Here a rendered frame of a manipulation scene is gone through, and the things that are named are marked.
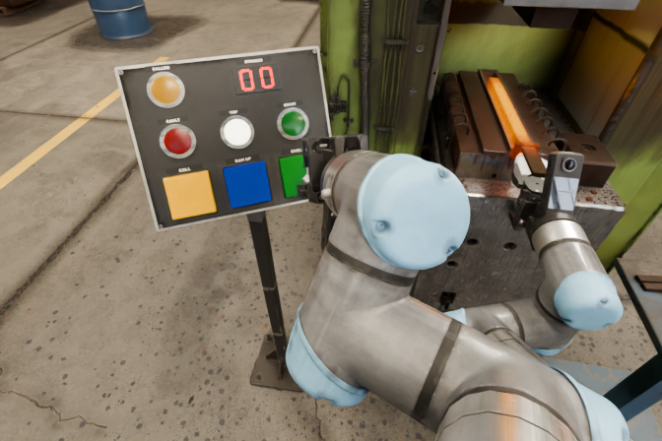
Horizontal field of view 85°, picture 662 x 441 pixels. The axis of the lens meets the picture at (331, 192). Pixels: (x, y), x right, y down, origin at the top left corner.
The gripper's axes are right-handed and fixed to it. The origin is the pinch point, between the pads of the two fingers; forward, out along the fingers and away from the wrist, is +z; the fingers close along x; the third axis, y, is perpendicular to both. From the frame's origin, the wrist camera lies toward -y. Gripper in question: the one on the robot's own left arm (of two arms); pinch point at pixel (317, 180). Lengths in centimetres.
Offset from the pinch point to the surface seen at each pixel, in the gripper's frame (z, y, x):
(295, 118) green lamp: 10.6, 10.1, 1.1
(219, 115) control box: 10.9, 11.6, 14.2
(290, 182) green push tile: 10.3, -1.4, 3.2
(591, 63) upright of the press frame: 23, 19, -79
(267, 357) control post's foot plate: 74, -78, 11
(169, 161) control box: 10.9, 4.4, 23.2
